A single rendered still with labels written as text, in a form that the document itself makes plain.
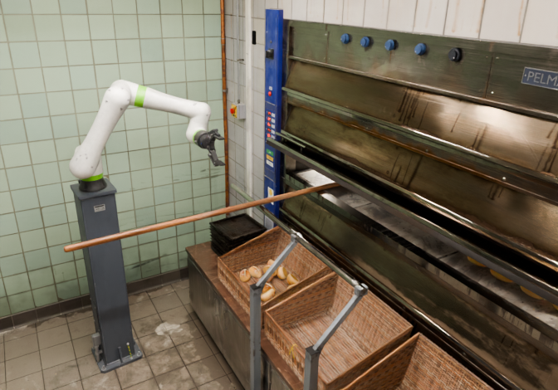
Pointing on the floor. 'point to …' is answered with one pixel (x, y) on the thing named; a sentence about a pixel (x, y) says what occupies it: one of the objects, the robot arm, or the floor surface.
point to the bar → (260, 304)
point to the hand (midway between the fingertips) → (222, 151)
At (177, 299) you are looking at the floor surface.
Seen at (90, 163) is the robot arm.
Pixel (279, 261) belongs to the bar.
